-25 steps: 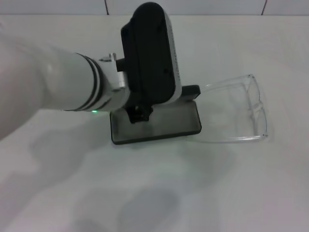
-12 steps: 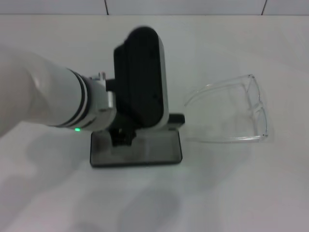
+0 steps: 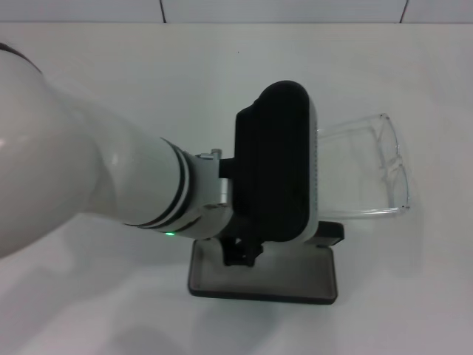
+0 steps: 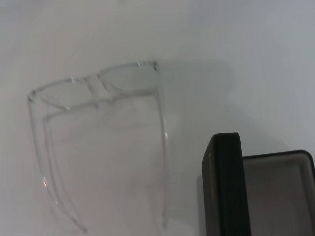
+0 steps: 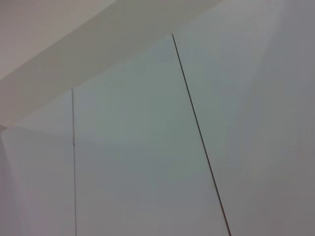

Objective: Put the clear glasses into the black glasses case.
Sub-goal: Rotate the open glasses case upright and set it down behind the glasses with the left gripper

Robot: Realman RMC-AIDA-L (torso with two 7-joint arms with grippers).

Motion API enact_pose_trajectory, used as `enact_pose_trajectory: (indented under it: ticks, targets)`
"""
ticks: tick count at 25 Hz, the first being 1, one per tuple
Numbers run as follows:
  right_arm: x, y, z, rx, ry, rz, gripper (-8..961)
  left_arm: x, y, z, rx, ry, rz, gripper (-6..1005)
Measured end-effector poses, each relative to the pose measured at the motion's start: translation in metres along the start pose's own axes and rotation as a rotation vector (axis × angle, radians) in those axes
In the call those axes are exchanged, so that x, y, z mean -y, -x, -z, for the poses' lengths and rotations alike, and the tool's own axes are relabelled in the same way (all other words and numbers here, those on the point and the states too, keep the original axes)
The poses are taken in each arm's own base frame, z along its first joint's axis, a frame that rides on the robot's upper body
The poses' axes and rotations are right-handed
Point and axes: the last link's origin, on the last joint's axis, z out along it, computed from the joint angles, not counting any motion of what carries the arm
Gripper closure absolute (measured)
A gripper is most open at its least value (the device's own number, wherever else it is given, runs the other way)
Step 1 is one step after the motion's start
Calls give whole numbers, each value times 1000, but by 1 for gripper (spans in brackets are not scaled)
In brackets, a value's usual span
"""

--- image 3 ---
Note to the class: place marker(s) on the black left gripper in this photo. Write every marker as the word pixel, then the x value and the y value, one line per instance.
pixel 240 255

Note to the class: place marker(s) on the black glasses case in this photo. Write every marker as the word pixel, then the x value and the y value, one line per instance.
pixel 258 273

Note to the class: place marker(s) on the clear transparent glasses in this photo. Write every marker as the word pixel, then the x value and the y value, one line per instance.
pixel 395 140

